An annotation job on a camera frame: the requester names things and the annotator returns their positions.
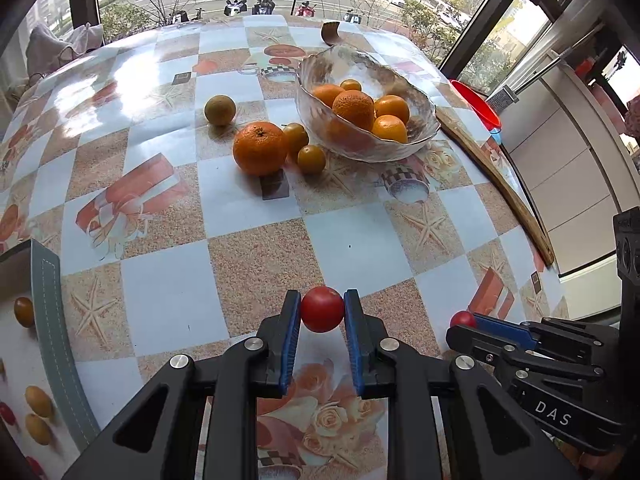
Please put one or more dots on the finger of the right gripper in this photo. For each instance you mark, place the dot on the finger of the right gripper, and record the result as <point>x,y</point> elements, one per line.
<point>515,333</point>
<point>499,353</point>

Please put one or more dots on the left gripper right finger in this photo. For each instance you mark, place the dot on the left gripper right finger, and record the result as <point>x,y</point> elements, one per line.
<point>440,410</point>

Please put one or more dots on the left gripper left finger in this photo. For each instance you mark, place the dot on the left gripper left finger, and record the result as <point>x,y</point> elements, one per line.
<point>190,406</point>

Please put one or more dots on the red cherry tomato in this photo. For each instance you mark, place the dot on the red cherry tomato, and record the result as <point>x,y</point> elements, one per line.
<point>322,309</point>

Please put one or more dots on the white tray with green rim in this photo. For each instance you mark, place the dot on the white tray with green rim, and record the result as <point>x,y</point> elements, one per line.
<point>40,356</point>

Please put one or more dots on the small orange kumquat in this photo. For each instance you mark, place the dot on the small orange kumquat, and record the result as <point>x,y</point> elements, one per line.
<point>311,160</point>
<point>297,138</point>

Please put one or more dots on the large orange on table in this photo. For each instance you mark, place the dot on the large orange on table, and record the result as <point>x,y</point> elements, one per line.
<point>260,148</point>

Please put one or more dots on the patterned tablecloth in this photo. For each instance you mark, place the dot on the patterned tablecloth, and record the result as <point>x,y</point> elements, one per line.
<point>166,247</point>

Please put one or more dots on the green-brown round fruit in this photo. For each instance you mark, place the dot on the green-brown round fruit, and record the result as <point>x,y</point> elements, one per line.
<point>219,111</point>

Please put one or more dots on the orange in bowl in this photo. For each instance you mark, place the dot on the orange in bowl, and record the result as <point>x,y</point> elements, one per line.
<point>355,107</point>

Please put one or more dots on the glass fruit bowl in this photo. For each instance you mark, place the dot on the glass fruit bowl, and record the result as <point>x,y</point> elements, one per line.
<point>405,118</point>

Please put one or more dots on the cloth bag on table edge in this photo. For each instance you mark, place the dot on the cloth bag on table edge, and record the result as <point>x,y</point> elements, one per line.
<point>46,53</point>

